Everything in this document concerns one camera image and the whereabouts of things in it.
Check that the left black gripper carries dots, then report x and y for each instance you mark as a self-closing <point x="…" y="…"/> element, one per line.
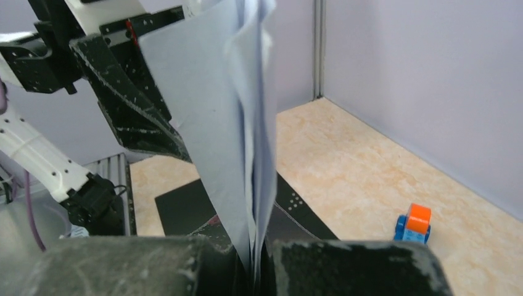
<point x="98" y="40"/>

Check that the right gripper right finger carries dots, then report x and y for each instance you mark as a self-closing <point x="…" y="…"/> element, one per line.
<point x="335" y="267"/>

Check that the aluminium frame profile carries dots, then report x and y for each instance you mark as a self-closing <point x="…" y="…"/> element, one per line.
<point x="116" y="168"/>

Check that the blue orange toy car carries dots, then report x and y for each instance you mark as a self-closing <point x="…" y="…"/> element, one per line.
<point x="415" y="225"/>

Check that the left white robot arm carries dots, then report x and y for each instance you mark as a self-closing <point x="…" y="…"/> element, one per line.
<point x="87" y="197"/>

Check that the white printed paper sheets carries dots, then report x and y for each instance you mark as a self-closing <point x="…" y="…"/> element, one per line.
<point x="215" y="71"/>

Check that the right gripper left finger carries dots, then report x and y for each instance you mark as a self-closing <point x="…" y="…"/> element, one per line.
<point x="189" y="265"/>

